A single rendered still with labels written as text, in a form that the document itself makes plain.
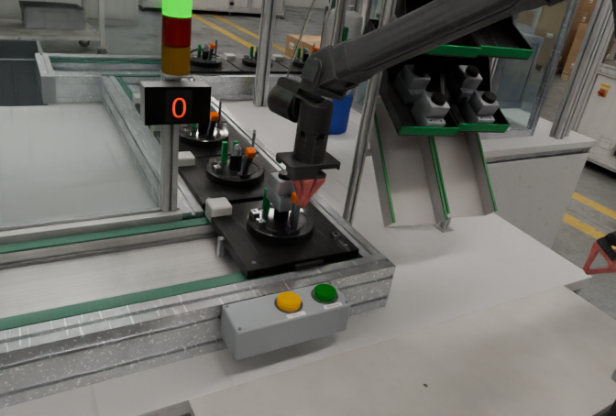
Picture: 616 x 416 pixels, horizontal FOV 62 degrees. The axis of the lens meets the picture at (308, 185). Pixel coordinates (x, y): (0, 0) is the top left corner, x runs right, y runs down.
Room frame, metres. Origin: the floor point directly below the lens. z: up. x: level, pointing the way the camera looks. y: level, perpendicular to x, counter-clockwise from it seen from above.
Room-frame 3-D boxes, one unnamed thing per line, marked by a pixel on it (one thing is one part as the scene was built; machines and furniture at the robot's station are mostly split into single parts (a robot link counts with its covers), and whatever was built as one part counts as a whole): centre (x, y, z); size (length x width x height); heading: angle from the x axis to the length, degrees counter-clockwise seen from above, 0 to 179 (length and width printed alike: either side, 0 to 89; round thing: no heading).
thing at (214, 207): (0.95, 0.18, 0.97); 0.05 x 0.05 x 0.04; 32
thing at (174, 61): (0.91, 0.27, 1.28); 0.05 x 0.05 x 0.05
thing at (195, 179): (1.13, 0.18, 1.01); 0.24 x 0.24 x 0.13; 32
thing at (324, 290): (0.72, -0.06, 0.96); 0.04 x 0.04 x 0.02
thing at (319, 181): (0.84, 0.02, 1.11); 0.07 x 0.07 x 0.09; 32
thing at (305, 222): (0.91, 0.04, 0.98); 0.14 x 0.14 x 0.02
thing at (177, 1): (0.91, 0.27, 1.38); 0.05 x 0.05 x 0.05
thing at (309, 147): (0.85, 0.01, 1.18); 0.10 x 0.07 x 0.07; 122
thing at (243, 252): (0.91, 0.04, 0.96); 0.24 x 0.24 x 0.02; 32
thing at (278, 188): (0.92, 0.05, 1.06); 0.08 x 0.04 x 0.07; 32
